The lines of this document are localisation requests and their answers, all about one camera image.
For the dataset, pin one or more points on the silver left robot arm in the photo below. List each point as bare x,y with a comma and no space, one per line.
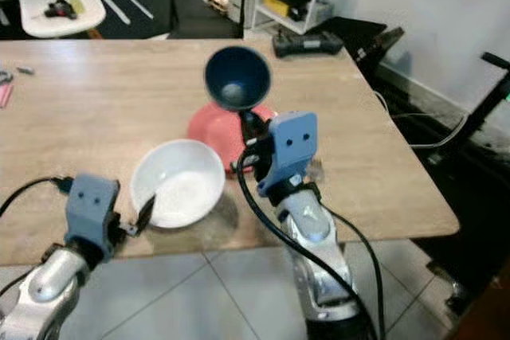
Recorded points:
48,284

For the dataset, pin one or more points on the light wooden table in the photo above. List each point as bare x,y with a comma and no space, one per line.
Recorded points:
96,117

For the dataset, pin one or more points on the black red power drill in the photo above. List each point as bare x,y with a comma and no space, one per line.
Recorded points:
62,10

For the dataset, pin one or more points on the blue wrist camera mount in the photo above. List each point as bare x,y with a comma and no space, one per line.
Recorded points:
291,149
92,209

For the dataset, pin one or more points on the yellow box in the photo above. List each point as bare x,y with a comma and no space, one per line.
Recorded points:
279,1

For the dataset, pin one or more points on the small grey metal piece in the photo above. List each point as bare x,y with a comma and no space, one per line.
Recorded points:
25,71

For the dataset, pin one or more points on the black brown case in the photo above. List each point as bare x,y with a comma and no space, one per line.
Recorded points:
378,44

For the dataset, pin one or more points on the pink booklet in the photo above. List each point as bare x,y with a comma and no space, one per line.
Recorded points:
5,95

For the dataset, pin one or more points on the dark blue-grey cup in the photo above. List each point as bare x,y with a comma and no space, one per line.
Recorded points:
237,77

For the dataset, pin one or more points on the pink round plate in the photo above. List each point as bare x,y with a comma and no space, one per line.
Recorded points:
207,137

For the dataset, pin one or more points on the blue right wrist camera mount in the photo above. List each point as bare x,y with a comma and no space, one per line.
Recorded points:
291,149

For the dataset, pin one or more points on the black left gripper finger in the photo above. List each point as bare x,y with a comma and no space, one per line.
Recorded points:
146,212

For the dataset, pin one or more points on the black handheld controller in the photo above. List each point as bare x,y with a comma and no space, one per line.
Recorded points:
307,44

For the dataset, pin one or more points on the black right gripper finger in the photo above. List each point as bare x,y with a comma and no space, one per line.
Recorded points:
253,127

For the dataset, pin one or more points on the white bowl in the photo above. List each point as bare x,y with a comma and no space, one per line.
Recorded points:
183,185

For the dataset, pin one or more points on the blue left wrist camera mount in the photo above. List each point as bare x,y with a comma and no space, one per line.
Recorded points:
92,209

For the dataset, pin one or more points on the black upright stand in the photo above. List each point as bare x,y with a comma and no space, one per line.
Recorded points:
478,121

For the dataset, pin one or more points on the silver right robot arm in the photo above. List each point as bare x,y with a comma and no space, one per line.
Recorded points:
315,252

